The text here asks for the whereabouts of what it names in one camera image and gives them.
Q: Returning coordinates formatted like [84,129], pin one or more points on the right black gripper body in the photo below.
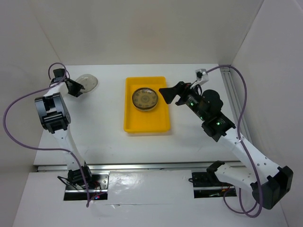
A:
[192,99]

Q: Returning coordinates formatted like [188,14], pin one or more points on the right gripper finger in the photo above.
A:
[169,93]
[182,100]

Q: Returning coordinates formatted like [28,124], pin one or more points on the clear glass plate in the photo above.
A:
[88,81]

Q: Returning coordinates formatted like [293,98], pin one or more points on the yellow brown patterned plate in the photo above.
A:
[145,99]

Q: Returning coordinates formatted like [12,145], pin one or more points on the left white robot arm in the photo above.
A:
[55,118]

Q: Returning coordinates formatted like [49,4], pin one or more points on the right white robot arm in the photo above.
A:
[267,181]

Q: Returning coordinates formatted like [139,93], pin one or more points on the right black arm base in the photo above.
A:
[204,187]

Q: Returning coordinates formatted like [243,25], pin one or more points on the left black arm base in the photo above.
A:
[98,188]

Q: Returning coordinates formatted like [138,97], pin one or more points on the yellow plastic bin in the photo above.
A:
[155,120]

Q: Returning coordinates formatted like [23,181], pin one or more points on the right side aluminium rail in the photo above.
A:
[234,101]

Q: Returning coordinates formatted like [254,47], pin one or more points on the aluminium rail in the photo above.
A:
[139,167]
[234,101]

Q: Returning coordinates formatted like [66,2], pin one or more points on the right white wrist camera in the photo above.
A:
[201,78]

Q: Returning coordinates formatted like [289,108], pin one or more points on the front aluminium rail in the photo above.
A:
[139,167]

